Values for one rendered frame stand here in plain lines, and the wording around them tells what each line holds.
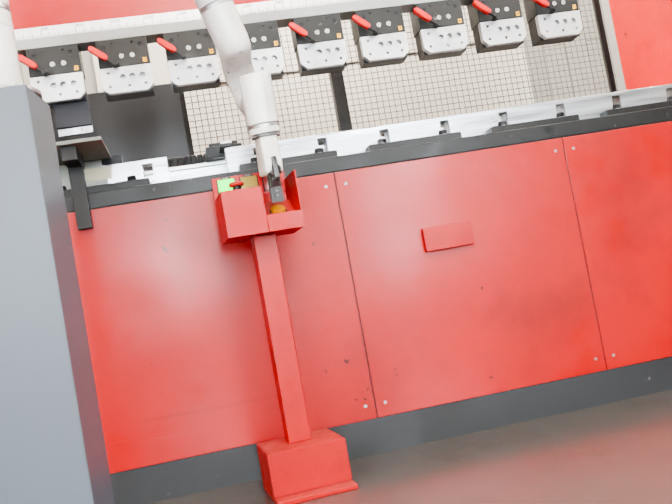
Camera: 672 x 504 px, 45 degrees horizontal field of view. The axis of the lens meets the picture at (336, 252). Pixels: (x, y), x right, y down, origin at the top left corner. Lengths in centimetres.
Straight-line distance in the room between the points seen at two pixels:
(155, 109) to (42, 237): 145
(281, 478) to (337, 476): 14
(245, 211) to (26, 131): 60
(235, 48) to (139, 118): 102
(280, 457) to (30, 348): 69
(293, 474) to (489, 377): 73
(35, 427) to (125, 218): 83
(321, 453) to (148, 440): 54
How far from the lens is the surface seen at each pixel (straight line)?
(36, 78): 260
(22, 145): 175
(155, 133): 308
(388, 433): 244
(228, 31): 215
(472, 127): 269
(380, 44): 268
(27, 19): 266
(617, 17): 371
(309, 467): 209
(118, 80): 257
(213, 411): 237
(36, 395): 173
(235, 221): 207
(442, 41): 272
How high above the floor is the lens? 48
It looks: 3 degrees up
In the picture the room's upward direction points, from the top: 10 degrees counter-clockwise
